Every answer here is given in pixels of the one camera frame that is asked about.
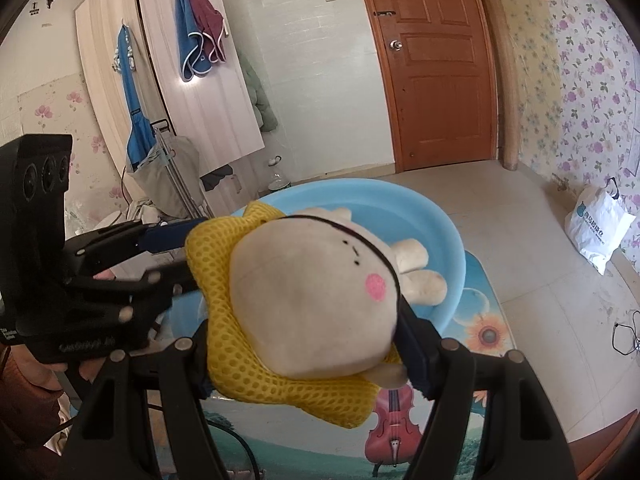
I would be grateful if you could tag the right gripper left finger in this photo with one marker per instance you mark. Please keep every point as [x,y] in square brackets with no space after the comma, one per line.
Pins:
[112,437]

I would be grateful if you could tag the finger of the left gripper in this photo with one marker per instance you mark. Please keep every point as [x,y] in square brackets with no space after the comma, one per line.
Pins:
[165,237]
[175,279]

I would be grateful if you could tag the white yellow plush toy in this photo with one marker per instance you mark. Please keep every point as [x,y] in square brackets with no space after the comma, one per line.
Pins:
[303,308]

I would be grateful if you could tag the grey tote bag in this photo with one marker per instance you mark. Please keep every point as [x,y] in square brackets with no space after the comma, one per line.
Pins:
[170,177]

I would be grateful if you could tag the blue hanging garment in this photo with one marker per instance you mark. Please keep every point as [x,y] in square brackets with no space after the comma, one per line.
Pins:
[141,139]

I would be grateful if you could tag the blue maroon hanging clothes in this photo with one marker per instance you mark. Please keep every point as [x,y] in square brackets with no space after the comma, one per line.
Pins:
[200,32]

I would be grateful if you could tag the white shopping bag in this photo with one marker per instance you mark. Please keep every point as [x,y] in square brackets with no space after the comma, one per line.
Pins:
[598,223]

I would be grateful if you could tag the light blue plastic basin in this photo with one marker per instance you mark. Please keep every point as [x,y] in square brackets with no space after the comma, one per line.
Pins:
[392,213]

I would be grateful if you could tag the brown wooden door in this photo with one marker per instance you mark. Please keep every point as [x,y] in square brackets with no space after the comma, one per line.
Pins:
[439,80]

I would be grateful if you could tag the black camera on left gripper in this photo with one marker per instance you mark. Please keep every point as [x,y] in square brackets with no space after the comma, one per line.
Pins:
[35,175]

